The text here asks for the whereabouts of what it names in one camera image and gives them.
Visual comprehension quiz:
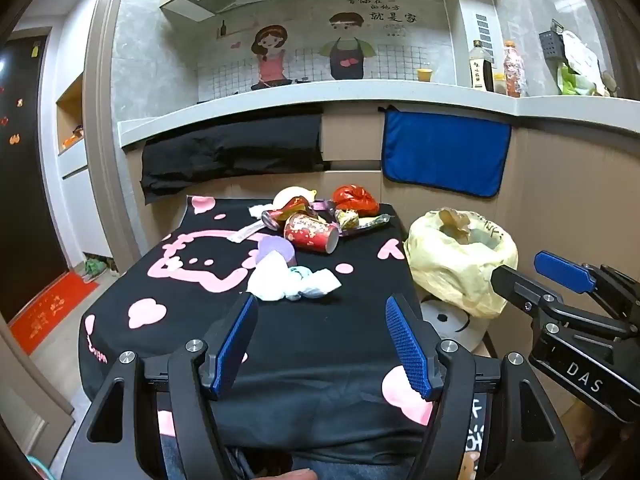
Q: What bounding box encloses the cartoon wall sticker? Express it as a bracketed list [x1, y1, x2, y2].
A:
[197, 0, 453, 101]

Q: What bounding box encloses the person's right hand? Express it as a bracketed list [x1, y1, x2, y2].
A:
[565, 402, 626, 480]

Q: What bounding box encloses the white bin with face print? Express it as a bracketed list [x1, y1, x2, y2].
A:
[419, 296, 493, 358]

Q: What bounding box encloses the pale yellow plastic bag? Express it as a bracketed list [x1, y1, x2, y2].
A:
[272, 186, 317, 211]

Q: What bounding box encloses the black blanket with pink print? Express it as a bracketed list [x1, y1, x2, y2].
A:
[77, 195, 436, 466]

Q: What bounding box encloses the dark sauce bottle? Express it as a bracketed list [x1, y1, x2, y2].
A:
[470, 40, 496, 92]

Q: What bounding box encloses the brown translucent plastic scrap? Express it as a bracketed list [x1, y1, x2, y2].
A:
[437, 207, 475, 243]

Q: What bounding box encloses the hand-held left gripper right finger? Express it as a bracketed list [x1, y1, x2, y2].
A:
[385, 294, 576, 480]

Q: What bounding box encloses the white counter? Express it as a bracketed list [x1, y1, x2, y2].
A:
[117, 81, 640, 151]

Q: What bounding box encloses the blue towel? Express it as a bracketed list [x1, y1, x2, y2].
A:
[381, 106, 513, 198]

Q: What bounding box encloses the red door mat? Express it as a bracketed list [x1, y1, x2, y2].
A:
[9, 272, 101, 356]

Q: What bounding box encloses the black door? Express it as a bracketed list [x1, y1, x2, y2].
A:
[0, 30, 68, 321]

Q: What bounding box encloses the black utensil holder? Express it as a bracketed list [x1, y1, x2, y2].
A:
[539, 20, 566, 61]

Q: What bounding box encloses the crumpled white and blue wrapper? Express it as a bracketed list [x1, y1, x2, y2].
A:
[287, 266, 342, 301]

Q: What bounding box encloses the red plastic bag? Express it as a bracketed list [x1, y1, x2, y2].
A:
[332, 185, 380, 216]

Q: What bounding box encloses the large crumpled white tissue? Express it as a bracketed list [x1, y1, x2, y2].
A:
[246, 250, 301, 303]

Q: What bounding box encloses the silver strip wrapper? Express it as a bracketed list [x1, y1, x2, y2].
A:
[231, 222, 266, 243]

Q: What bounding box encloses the black hanging cloth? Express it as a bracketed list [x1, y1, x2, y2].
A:
[140, 114, 325, 205]

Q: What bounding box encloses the orange drink bottle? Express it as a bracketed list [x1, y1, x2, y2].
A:
[502, 40, 526, 98]

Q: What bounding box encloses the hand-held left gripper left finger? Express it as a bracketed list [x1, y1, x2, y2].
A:
[61, 291, 259, 480]

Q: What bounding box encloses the white plastic bag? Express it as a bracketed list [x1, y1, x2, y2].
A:
[562, 30, 608, 86]

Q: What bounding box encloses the purple round lid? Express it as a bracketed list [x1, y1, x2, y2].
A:
[256, 236, 297, 266]

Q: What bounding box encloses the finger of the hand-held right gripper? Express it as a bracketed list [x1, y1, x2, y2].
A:
[534, 251, 640, 313]
[491, 265, 626, 341]

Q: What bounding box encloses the clear green wrapper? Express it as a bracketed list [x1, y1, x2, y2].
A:
[342, 214, 396, 235]

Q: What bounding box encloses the white vented pipe cover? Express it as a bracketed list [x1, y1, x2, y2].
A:
[442, 0, 503, 86]

